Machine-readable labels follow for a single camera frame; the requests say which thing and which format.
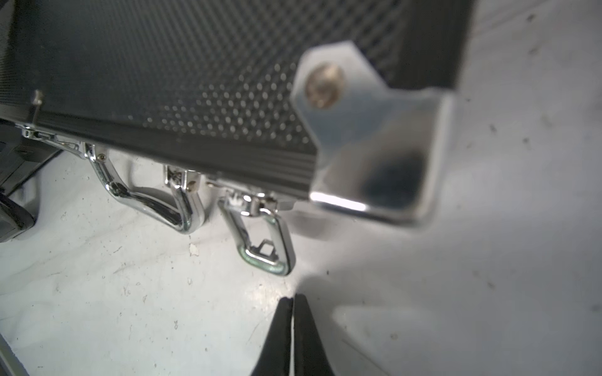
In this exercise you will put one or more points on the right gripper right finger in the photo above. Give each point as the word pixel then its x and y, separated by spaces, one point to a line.
pixel 309 353

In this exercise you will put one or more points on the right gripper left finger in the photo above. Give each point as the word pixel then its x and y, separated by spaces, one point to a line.
pixel 275 355

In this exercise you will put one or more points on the black poker case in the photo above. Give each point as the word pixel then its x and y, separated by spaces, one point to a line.
pixel 347 105

